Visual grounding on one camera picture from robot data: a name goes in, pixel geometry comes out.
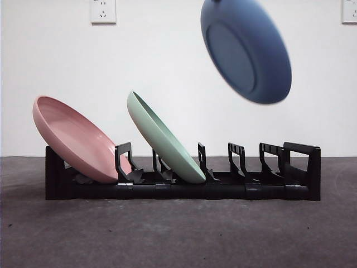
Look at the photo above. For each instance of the green round plate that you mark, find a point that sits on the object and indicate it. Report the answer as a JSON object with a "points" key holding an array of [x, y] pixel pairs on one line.
{"points": [[164, 142]]}

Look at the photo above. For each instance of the pink round plate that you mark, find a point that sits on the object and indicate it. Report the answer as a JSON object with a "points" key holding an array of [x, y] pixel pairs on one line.
{"points": [[75, 139]]}

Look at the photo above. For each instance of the blue round plate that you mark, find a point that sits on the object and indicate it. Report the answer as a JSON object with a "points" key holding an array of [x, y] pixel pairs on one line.
{"points": [[251, 50]]}

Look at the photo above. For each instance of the black plastic dish rack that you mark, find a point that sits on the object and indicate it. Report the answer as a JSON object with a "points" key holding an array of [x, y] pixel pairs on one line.
{"points": [[195, 192]]}

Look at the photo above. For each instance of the white wall socket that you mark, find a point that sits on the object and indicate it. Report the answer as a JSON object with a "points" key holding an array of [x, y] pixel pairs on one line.
{"points": [[103, 12], [350, 11]]}

